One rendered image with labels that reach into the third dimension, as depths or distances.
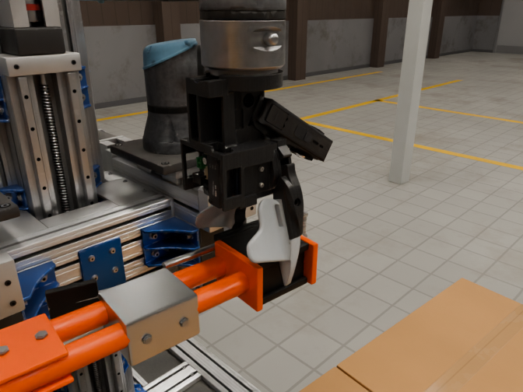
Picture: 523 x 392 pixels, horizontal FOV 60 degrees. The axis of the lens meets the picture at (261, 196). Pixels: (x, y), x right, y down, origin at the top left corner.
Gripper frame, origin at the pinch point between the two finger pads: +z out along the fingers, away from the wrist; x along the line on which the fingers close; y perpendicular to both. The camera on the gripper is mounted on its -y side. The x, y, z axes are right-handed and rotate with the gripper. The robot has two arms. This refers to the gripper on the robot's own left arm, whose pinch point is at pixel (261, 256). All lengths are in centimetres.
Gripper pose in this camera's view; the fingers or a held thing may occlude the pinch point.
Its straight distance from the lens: 50.3
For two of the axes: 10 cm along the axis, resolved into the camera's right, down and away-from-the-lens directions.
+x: 6.3, 2.9, -7.2
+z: 0.0, 9.3, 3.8
